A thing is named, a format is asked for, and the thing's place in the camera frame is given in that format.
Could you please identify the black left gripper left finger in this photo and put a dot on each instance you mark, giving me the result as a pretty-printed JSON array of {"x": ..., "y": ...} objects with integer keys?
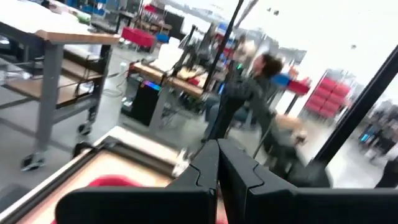
[{"x": 140, "y": 207}]

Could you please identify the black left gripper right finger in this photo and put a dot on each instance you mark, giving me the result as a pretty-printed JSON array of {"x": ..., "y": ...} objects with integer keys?
[{"x": 311, "y": 207}]

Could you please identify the large red plastic bin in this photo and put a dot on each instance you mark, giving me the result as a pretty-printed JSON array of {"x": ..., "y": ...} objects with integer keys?
[{"x": 115, "y": 181}]

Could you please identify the black caster wheel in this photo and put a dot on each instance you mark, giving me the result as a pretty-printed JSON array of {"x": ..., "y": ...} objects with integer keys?
[
  {"x": 84, "y": 128},
  {"x": 31, "y": 161}
]

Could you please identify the black computer tower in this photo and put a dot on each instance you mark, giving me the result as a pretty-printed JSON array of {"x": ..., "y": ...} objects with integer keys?
[{"x": 144, "y": 102}]

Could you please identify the stacked red bins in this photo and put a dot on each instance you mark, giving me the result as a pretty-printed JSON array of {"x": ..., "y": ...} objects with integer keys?
[{"x": 328, "y": 96}]

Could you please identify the person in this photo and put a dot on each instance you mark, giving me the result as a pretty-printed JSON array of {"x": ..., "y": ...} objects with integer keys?
[{"x": 248, "y": 93}]

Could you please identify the wooden work table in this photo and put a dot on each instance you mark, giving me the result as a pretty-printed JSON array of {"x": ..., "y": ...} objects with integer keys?
[{"x": 174, "y": 79}]

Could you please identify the grey metal cart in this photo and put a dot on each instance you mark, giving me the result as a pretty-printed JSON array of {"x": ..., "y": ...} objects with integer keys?
[{"x": 49, "y": 77}]

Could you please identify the red storage bin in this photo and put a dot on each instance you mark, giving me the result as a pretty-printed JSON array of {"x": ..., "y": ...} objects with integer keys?
[{"x": 138, "y": 35}]

